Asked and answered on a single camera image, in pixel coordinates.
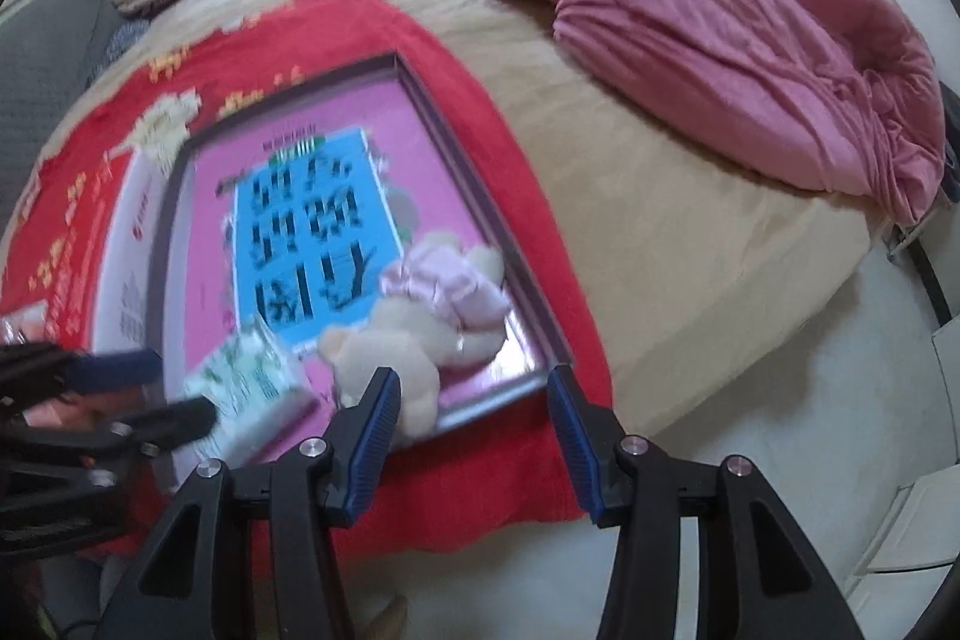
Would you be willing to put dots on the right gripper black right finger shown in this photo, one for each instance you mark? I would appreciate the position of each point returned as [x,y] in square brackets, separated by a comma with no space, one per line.
[758,574]

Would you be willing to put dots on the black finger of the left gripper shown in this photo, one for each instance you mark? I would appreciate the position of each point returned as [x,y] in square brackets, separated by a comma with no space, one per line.
[42,370]
[148,433]

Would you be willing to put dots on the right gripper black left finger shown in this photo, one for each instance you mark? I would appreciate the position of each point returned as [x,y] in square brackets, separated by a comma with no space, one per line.
[193,575]

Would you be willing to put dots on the cream plush bear pink dress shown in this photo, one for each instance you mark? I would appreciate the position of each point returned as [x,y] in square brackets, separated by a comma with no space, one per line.
[441,307]

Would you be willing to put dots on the red tissue box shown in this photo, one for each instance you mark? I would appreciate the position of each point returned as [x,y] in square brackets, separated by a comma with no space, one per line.
[98,298]

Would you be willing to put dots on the white cabinet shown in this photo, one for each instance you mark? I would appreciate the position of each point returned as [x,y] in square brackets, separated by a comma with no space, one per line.
[909,558]

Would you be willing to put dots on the red floral blanket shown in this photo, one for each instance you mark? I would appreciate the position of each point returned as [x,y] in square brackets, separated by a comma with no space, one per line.
[437,497]

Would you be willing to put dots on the dark tray with pink book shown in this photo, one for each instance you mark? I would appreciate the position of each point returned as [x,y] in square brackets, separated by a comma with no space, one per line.
[288,211]

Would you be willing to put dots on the beige bed sheet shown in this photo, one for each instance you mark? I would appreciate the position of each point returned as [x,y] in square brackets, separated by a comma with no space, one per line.
[693,269]

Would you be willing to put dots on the grey quilted headboard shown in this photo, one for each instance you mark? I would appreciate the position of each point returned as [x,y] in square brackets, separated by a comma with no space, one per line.
[50,52]

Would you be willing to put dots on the pink quilted duvet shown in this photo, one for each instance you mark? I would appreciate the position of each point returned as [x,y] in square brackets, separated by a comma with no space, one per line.
[823,95]

